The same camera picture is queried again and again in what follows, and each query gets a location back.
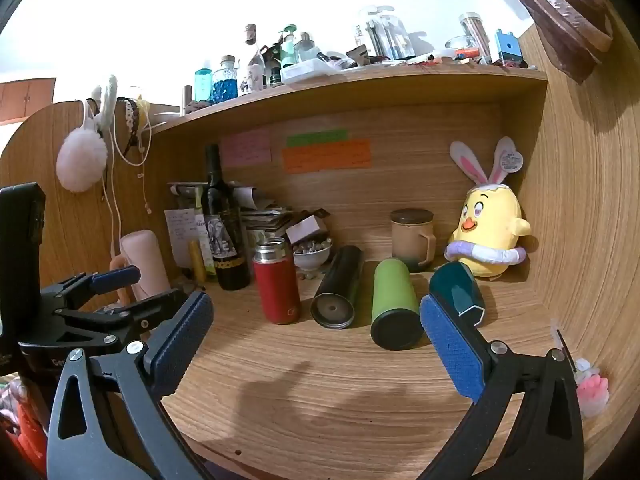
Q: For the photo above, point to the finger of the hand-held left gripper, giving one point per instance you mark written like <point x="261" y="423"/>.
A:
<point x="117" y="277"/>
<point x="145" y="317"/>

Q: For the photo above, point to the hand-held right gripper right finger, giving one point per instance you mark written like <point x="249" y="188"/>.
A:
<point x="452" y="345"/>

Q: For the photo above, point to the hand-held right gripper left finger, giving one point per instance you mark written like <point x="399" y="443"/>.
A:
<point x="182" y="340"/>

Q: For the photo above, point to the pink cup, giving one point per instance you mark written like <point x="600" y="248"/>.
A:
<point x="142" y="255"/>

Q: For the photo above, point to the teal cup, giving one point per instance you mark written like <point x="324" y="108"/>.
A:
<point x="455" y="285"/>

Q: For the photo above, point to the green cup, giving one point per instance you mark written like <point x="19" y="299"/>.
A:
<point x="395" y="295"/>

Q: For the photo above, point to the red thermos cup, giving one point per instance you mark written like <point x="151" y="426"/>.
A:
<point x="275" y="285"/>

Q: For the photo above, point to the black thermos cup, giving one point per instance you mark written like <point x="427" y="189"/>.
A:
<point x="340" y="275"/>

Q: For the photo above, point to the yellow tube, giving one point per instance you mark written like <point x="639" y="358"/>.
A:
<point x="196" y="260"/>

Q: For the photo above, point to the white paper note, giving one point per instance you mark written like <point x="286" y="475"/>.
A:
<point x="180" y="230"/>

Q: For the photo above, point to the beige lidded mug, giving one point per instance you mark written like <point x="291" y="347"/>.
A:
<point x="407" y="240"/>

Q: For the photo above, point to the white pom-pom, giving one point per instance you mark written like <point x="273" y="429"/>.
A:
<point x="81" y="160"/>

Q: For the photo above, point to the yellow chick plush toy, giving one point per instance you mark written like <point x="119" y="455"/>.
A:
<point x="487" y="230"/>

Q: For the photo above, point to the dark wine bottle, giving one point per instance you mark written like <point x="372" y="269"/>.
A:
<point x="220" y="210"/>

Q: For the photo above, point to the stack of books and papers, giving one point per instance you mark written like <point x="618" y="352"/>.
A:
<point x="265" y="220"/>

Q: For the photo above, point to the pink and white toy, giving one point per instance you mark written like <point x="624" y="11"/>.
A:
<point x="592" y="390"/>

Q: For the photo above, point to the white bowl of nuts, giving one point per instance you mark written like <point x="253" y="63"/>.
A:
<point x="310" y="259"/>

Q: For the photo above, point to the brown dotted headband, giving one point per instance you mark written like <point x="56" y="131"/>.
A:
<point x="132" y="120"/>

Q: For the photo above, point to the wooden cabinet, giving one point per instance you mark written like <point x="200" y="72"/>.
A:
<point x="25" y="100"/>

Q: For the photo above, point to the colourful cloth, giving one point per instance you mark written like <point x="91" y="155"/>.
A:
<point x="25" y="430"/>

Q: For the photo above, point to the small white box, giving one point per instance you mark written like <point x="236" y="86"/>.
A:
<point x="305" y="227"/>

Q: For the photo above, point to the white fluffy headband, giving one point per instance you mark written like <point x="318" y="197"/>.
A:
<point x="107" y="100"/>

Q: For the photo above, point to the pink sticky note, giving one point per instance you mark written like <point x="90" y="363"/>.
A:
<point x="245" y="148"/>

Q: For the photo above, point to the teal glass bottle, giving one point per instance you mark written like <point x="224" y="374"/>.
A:
<point x="203" y="85"/>

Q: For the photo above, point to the corked bottle of blue beads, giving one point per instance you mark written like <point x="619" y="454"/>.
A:
<point x="225" y="85"/>

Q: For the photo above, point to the orange sticky note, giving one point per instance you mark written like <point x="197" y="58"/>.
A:
<point x="327" y="157"/>

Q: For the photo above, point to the wooden desk hutch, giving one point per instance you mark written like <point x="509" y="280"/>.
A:
<point x="400" y="120"/>

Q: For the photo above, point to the green sticky note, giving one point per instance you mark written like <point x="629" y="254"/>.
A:
<point x="317" y="138"/>

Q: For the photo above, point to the clear glass bottle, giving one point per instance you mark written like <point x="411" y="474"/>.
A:
<point x="253" y="67"/>

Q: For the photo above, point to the white plastic tray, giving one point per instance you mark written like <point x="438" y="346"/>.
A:
<point x="305" y="71"/>

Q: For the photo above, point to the green pump bottle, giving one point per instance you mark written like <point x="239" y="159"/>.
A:
<point x="288" y="50"/>

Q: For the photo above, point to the blue pencil sharpener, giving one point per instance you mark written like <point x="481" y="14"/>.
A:
<point x="507" y="47"/>

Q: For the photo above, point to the glass jar with brown sticks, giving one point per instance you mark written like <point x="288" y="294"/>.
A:
<point x="477" y="35"/>

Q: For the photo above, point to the clear pen container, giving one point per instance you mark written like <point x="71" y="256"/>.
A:
<point x="385" y="32"/>

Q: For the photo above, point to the brown bag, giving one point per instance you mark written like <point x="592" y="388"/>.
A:
<point x="560" y="10"/>

